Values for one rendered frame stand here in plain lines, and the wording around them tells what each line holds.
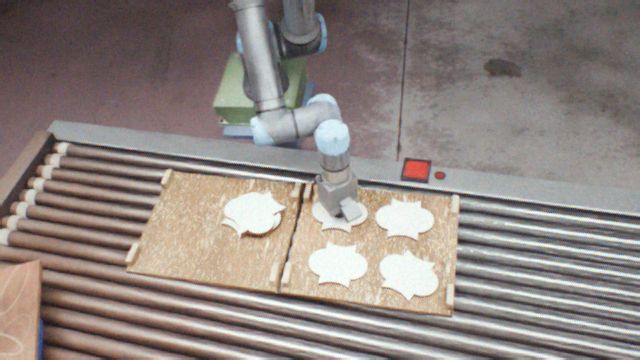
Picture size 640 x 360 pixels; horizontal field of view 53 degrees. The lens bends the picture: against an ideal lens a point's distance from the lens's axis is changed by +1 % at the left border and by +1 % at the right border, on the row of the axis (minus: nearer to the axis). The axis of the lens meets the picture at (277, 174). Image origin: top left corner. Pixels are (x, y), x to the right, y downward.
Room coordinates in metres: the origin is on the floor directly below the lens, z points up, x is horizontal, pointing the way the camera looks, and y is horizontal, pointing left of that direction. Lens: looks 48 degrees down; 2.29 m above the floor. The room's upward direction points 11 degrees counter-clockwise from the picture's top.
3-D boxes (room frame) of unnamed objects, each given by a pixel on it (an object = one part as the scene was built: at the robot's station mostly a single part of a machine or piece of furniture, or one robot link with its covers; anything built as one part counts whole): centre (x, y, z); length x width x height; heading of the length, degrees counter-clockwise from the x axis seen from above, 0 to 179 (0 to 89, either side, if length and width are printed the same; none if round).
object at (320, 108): (1.13, -0.13, 1.20); 0.11 x 0.11 x 0.08; 0
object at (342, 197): (1.00, -0.15, 1.05); 0.12 x 0.09 x 0.16; 20
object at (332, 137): (1.03, -0.14, 1.20); 0.09 x 0.08 x 0.11; 0
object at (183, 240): (1.07, 0.19, 0.93); 0.41 x 0.35 x 0.02; 68
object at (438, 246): (0.92, -0.21, 0.93); 0.41 x 0.35 x 0.02; 69
